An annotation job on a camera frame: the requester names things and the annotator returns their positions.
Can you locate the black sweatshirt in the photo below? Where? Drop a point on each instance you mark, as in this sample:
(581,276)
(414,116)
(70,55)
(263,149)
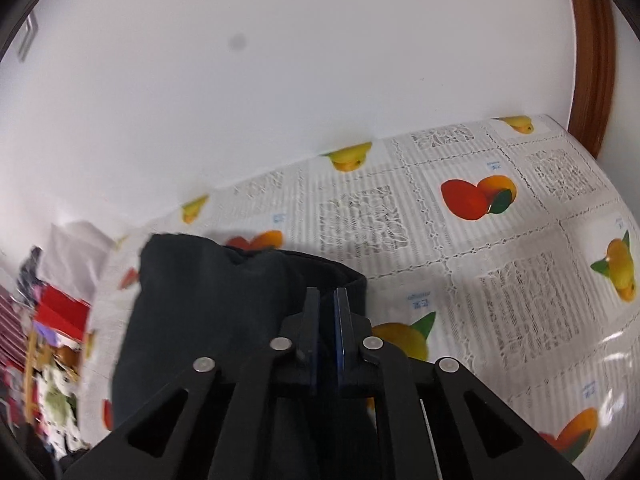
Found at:
(200,310)

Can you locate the green and white soft item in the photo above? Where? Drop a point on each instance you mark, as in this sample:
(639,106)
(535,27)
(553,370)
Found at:
(60,405)

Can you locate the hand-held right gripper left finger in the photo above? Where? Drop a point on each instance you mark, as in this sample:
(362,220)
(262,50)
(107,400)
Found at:
(313,340)

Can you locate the brown wooden door frame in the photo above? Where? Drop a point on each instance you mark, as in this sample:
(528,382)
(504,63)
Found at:
(595,85)

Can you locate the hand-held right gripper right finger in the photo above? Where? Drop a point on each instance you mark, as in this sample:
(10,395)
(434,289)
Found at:
(341,340)

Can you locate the fruit print tablecloth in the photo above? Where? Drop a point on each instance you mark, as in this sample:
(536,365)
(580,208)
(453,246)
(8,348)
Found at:
(500,285)

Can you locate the white plastic bag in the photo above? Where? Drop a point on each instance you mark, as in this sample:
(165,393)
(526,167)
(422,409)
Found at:
(75,255)

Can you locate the red box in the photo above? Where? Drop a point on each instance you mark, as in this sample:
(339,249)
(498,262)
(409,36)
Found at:
(62,310)

